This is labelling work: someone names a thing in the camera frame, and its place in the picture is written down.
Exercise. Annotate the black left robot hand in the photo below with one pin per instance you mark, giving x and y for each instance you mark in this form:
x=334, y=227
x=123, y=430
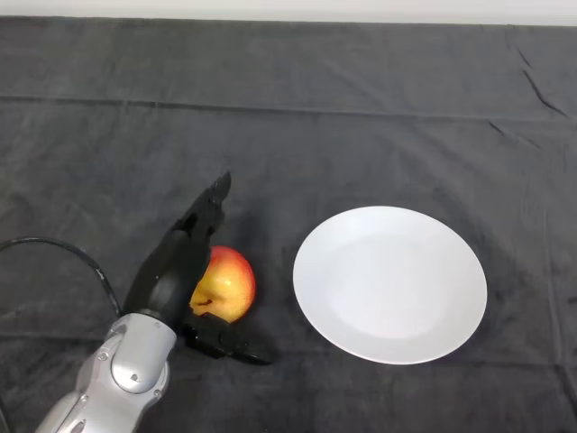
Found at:
x=176, y=270

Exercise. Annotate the black cloth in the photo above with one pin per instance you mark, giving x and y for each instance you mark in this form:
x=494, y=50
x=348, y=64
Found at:
x=315, y=113

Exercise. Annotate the white round plate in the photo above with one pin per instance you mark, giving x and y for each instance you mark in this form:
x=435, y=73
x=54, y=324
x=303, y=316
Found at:
x=390, y=288

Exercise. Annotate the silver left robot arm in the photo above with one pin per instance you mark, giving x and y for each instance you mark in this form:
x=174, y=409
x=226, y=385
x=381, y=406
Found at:
x=117, y=374

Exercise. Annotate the red yellow apple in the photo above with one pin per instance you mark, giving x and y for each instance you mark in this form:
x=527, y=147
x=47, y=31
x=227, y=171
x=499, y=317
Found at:
x=230, y=282

